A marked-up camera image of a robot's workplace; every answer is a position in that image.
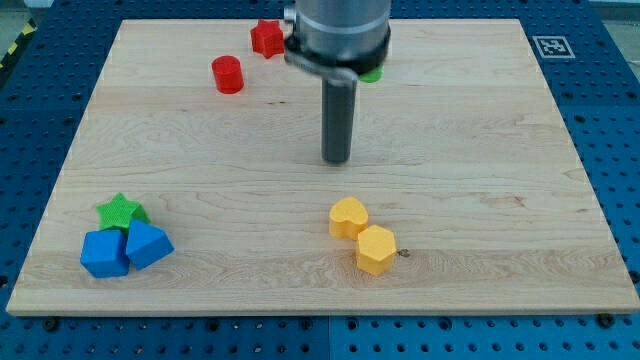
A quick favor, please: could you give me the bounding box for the green circle block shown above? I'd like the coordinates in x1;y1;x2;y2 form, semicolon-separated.
359;65;384;83

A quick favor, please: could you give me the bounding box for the green star block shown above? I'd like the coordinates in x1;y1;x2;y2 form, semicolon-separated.
96;193;150;234

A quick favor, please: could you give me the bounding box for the blue pentagon block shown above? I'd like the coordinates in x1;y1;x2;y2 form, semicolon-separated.
125;220;174;270

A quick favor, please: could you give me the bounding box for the red star block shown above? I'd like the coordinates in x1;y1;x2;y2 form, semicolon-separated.
250;19;285;59

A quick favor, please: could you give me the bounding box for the red cylinder block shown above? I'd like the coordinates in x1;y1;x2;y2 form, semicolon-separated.
211;55;244;94

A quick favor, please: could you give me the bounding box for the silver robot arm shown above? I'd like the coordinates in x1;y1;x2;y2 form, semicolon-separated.
283;0;392;164

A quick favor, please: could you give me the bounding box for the white fiducial marker tag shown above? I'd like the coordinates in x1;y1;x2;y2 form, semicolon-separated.
532;35;575;59

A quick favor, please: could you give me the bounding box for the yellow heart block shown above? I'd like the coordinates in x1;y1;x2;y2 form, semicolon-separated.
329;197;369;240

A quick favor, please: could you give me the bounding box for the blue cube block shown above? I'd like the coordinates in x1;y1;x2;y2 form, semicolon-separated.
80;230;129;278

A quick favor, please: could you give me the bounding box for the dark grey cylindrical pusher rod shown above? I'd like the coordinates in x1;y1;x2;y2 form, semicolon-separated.
321;80;356;164

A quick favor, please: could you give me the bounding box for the yellow hexagon block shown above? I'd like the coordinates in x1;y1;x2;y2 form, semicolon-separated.
356;225;397;276

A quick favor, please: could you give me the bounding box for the wooden board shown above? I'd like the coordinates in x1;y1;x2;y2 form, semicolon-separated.
7;19;639;317

